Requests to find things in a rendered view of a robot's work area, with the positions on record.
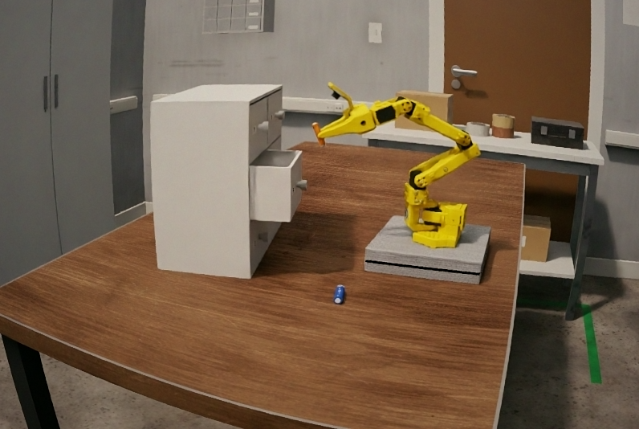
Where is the white chest of drawers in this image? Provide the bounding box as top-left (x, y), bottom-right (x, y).
top-left (150, 84), bottom-right (283, 279)

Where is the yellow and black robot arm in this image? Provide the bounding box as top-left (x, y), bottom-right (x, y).
top-left (369, 96), bottom-right (481, 248)

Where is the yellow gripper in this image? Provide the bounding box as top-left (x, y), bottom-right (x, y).
top-left (318, 83), bottom-right (376, 138)

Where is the orange battery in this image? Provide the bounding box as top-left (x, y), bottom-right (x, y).
top-left (312, 123), bottom-right (326, 147)

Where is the grey drawer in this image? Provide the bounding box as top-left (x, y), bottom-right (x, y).
top-left (249, 150), bottom-right (307, 222)
top-left (250, 220), bottom-right (270, 273)
top-left (249, 97), bottom-right (270, 161)
top-left (267, 221), bottom-right (280, 245)
top-left (267, 89), bottom-right (285, 144)
top-left (267, 136), bottom-right (281, 150)

